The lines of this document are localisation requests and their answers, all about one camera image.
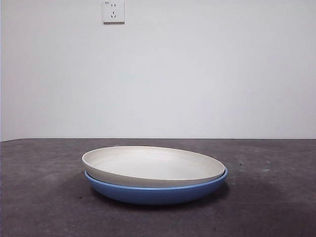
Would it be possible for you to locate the blue round plate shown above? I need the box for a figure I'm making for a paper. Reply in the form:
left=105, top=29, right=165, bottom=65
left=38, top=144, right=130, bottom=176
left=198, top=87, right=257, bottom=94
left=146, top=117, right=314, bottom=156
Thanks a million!
left=84, top=169, right=228, bottom=205

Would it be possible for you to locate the white wall socket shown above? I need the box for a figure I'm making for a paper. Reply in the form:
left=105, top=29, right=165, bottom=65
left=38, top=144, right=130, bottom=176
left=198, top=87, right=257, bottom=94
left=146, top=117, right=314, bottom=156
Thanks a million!
left=103, top=0, right=125, bottom=25

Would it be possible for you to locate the white round plate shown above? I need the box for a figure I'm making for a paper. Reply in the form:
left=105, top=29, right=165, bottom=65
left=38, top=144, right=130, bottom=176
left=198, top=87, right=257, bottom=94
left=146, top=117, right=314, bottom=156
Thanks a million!
left=81, top=146, right=227, bottom=188

